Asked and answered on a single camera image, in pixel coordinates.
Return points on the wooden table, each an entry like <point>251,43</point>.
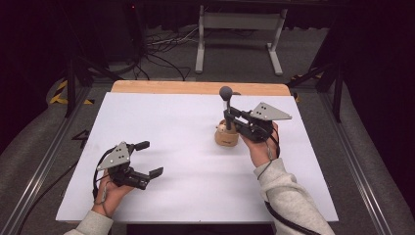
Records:
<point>182,87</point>

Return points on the black tripod stand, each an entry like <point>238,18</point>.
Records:
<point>71,88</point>
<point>337,94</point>

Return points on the aluminium floor rail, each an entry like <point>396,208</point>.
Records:
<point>39,166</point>
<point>355,169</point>

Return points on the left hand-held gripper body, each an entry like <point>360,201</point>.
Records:
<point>116,157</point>

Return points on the dark box with red light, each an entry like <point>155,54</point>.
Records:
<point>133,29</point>

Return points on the person's right hand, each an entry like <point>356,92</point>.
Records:
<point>259,151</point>

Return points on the yellow black floor tape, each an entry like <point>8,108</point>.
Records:
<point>58,98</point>
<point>296,97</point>

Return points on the round wooden brush holder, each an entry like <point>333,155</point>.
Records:
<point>225,138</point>

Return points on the black makeup brush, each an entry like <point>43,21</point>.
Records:
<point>225,93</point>

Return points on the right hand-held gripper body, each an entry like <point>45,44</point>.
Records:
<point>267,112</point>

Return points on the white board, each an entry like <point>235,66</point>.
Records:
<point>182,124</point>

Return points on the person's left hand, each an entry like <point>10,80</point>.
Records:
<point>111,196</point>

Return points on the white metal stand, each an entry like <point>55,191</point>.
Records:
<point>239,21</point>

